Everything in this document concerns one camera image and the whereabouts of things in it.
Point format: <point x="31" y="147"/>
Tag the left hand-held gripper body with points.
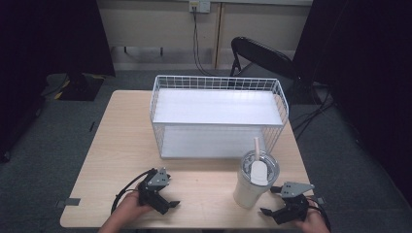
<point x="152" y="197"/>

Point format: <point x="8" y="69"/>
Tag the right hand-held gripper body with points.
<point x="294" y="207"/>

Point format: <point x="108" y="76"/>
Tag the white cup with straw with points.
<point x="249" y="191"/>

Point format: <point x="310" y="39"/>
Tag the person's left hand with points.
<point x="131" y="205"/>

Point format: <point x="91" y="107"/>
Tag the person's right hand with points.
<point x="314" y="223"/>

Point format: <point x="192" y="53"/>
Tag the grey tape piece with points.
<point x="68" y="202"/>
<point x="319" y="199"/>

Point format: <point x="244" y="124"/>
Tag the black stand base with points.
<point x="77" y="87"/>

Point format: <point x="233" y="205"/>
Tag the black folding chair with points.
<point x="262" y="55"/>

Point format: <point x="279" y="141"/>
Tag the black curtain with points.
<point x="48" y="39"/>
<point x="362" y="64"/>

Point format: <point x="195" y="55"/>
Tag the white wall outlet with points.
<point x="199" y="6"/>

